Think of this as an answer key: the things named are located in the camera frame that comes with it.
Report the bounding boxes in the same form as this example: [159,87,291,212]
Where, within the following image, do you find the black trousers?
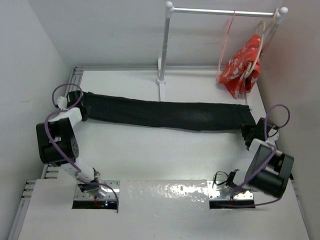
[81,92,256,132]

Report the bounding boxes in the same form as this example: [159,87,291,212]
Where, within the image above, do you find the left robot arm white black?
[35,90,100,196]

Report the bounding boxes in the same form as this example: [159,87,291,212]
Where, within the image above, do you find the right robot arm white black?
[207,117,294,201]

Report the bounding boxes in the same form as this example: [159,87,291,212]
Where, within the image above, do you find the wooden hanger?
[241,7,280,78]

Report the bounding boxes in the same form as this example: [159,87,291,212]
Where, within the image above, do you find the red patterned cloth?
[218,34,261,99]

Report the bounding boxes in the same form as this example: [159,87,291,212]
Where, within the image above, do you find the white clothes rack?
[156,1,289,102]

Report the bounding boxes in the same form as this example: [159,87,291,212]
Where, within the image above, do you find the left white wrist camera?
[56,96,68,110]

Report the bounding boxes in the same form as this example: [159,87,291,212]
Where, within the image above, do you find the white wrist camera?
[56,96,68,110]
[267,125,280,142]

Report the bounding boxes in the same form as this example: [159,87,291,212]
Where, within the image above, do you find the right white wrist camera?
[267,125,280,142]

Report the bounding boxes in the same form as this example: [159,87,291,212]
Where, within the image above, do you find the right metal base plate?
[207,180,254,202]

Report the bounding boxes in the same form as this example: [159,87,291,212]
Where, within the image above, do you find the metal base plate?
[74,180,120,201]
[207,180,254,202]

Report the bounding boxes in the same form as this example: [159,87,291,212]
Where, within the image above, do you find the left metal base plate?
[74,180,120,201]

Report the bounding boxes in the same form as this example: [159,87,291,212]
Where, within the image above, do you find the pink wire hanger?
[215,10,236,81]

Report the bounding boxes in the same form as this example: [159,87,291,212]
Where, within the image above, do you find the aluminium frame rail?
[8,66,217,240]

